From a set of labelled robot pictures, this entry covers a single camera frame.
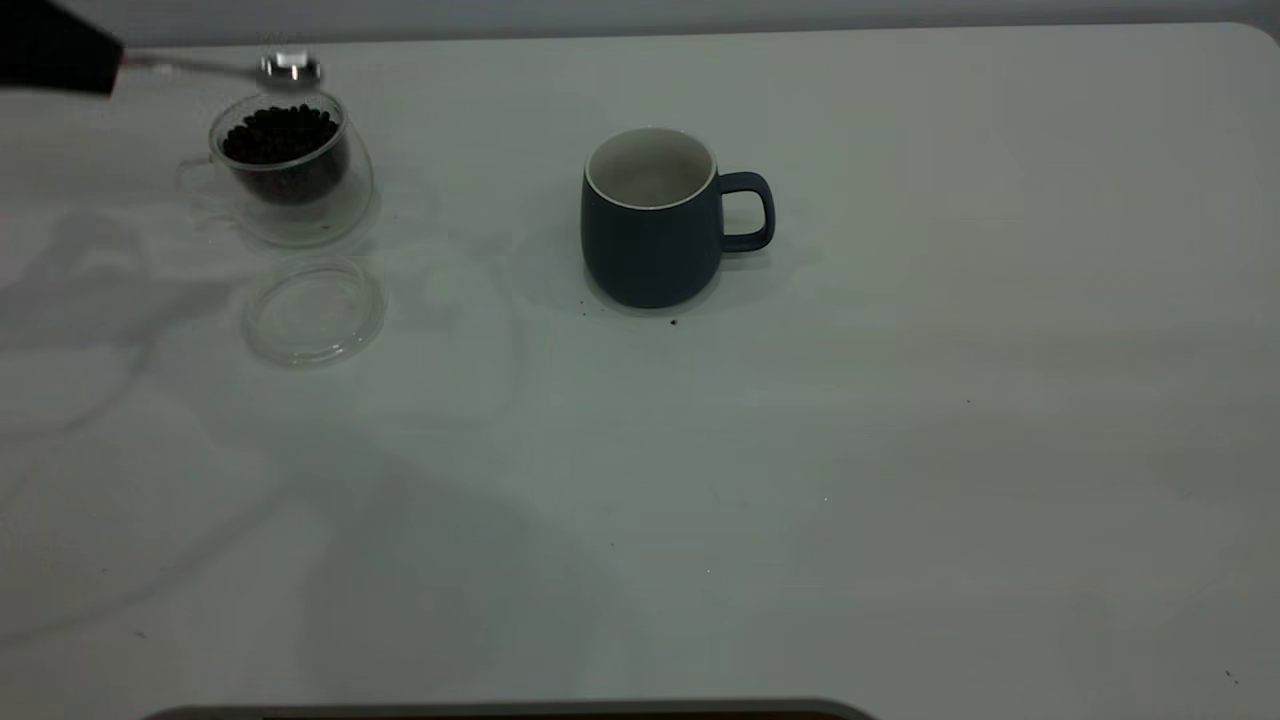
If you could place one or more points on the clear double-wall glass cup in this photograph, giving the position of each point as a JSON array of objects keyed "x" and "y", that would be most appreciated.
[{"x": 342, "y": 215}]

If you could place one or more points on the dark coffee beans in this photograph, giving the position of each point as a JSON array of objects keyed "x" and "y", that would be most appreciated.
[{"x": 280, "y": 140}]

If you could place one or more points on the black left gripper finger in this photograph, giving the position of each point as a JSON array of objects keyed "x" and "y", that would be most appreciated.
[
  {"x": 50, "y": 30},
  {"x": 55, "y": 72}
]

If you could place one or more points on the clear glass lid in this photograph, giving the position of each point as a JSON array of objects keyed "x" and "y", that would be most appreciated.
[{"x": 310, "y": 340}]

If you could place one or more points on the dark grey ceramic mug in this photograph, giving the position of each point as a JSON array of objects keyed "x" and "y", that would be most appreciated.
[{"x": 640, "y": 255}]

